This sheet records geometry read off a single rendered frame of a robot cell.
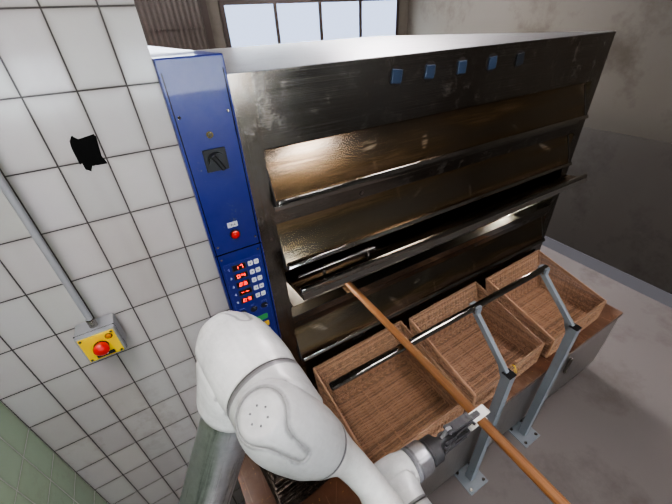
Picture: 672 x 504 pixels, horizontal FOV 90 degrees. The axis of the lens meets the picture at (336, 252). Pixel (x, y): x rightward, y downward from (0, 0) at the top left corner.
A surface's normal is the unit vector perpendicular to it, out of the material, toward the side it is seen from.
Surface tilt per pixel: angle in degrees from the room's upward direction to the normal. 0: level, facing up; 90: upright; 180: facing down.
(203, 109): 90
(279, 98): 90
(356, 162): 70
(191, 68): 90
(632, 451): 0
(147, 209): 90
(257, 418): 26
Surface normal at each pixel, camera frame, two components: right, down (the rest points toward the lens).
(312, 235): 0.46, 0.15
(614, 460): -0.05, -0.83
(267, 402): -0.30, -0.47
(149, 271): 0.51, 0.46
